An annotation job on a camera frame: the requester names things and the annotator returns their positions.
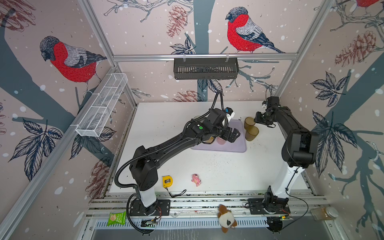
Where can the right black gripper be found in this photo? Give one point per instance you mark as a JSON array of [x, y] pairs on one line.
[[258, 118]]

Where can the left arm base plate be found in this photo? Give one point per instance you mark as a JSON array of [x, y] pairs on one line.
[[159, 208]]

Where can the lavender plastic tray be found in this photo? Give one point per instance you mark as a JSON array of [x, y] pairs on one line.
[[239, 146]]

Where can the green snack packet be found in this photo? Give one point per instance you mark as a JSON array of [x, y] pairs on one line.
[[117, 219]]

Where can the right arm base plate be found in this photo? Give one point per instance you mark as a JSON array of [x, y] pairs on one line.
[[258, 207]]

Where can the black hanging wall basket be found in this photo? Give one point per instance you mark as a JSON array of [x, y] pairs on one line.
[[206, 69]]

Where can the brown textured cup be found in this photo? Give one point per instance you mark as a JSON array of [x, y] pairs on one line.
[[248, 122], [251, 133]]

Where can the yellow tape measure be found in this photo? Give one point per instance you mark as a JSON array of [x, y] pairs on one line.
[[167, 181]]

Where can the yellow plastic cup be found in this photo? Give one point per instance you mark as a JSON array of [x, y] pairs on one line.
[[209, 141]]

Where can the clear plastic jar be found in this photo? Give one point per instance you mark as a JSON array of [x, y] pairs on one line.
[[324, 213]]

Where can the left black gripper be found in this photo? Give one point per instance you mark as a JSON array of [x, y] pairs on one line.
[[233, 136]]

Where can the brown white plush toy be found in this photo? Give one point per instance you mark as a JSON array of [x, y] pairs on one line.
[[226, 219]]

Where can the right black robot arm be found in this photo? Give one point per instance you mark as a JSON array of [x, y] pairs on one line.
[[298, 152]]

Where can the pink plastic cup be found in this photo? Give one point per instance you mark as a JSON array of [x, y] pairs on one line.
[[220, 141]]

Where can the small pink toy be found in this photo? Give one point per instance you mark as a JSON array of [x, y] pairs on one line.
[[196, 180]]

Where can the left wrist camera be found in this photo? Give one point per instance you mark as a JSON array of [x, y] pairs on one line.
[[229, 113]]

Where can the white wire mesh basket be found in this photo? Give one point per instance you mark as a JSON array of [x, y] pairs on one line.
[[99, 112]]

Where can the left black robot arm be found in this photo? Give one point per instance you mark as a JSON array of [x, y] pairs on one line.
[[141, 172]]

